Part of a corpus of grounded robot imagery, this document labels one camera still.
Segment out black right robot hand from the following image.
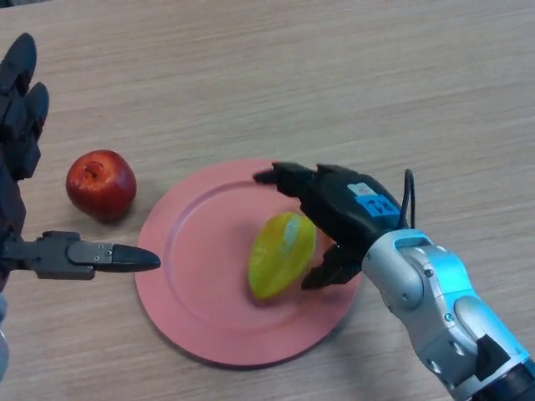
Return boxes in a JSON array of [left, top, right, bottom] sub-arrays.
[[252, 162, 409, 292]]

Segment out pink round plate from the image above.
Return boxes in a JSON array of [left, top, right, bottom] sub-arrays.
[[135, 158, 364, 368]]

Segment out yellow starfruit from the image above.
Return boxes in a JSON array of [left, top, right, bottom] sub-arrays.
[[247, 211, 318, 301]]

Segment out red apple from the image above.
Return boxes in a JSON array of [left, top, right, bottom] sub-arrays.
[[65, 150, 138, 222]]

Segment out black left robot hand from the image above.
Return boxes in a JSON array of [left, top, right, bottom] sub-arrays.
[[0, 33, 162, 302]]

